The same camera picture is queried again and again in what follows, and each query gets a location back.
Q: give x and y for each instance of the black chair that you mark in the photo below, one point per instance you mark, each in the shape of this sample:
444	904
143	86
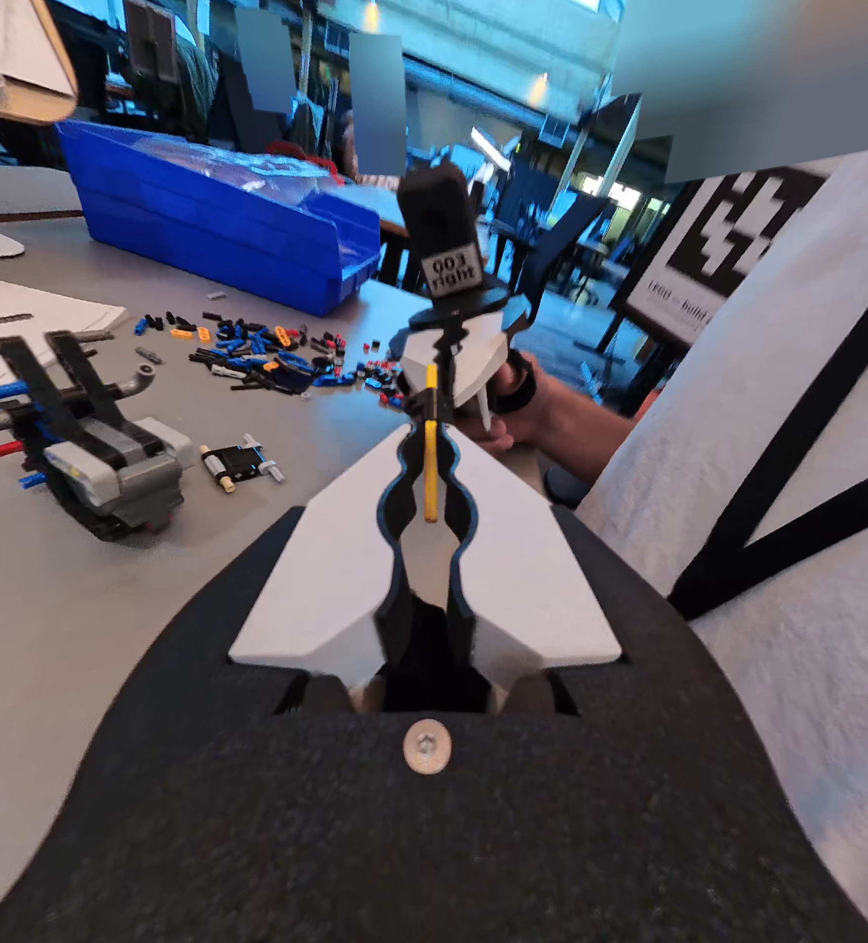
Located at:
551	236

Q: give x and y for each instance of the lego instruction booklet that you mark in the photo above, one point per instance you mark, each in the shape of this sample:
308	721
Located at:
50	309

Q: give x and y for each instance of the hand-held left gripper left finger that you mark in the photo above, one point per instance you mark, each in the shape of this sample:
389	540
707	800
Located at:
308	574

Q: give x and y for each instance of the person's right forearm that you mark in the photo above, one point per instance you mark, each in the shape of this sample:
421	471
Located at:
588	435

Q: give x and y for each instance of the black lego connector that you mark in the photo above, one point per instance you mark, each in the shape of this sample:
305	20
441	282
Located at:
434	407

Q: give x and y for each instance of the dark office chair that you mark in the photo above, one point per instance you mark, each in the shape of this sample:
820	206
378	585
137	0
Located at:
563	486

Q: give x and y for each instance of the tan edged white board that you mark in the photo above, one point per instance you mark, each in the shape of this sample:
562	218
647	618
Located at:
6	59

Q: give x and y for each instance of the blue plastic bin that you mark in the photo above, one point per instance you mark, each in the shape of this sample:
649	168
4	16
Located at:
205	236

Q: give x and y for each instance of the person's right hand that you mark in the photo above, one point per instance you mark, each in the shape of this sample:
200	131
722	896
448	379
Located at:
529	427

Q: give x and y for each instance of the yellow lego axle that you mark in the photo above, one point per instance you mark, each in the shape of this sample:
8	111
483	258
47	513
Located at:
431	479

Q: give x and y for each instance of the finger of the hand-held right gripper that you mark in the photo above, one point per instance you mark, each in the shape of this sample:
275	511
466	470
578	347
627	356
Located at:
415	361
478	361

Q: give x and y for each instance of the heap of small lego pins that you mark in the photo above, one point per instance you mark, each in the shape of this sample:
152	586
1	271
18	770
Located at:
257	353

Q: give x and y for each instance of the small black lego subassembly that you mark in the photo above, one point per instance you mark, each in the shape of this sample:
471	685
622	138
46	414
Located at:
242	460

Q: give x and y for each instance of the black and white marker sign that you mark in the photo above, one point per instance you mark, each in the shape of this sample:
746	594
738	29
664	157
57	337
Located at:
728	236

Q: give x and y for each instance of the partly built lego model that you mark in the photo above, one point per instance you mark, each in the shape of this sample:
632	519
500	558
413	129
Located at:
124	479

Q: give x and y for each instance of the clear plastic bags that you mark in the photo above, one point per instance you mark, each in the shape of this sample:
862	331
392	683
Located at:
220	166

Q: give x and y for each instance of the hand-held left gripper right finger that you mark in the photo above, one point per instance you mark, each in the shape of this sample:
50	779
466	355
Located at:
544	574

